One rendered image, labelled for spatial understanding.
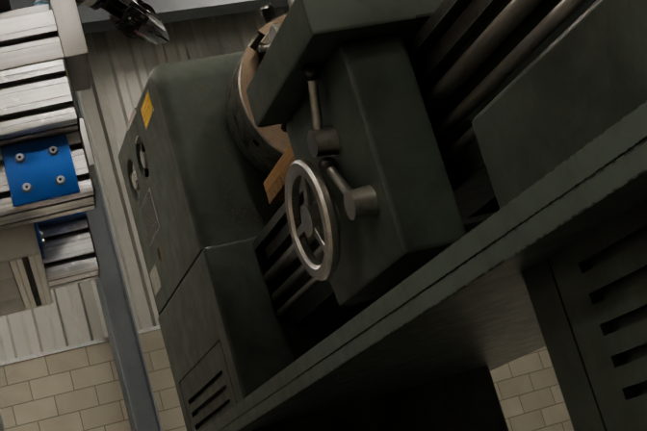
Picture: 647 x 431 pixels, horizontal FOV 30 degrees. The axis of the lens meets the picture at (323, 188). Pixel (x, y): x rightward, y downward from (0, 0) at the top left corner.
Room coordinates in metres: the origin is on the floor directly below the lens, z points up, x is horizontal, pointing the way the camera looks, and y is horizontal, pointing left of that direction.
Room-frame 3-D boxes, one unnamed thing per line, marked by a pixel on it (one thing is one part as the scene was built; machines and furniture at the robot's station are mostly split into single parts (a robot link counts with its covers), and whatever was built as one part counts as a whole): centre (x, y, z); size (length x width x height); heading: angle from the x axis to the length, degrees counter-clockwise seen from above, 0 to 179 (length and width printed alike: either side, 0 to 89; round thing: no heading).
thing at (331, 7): (1.52, -0.23, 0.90); 0.53 x 0.30 x 0.06; 110
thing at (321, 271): (1.47, -0.04, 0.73); 0.27 x 0.12 x 0.27; 20
